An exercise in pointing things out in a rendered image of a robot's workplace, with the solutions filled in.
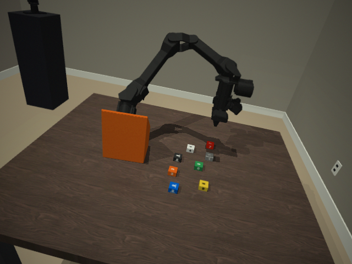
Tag green block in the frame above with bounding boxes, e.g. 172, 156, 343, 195
194, 161, 203, 171

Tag yellow block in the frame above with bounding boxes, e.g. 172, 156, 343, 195
198, 180, 208, 192

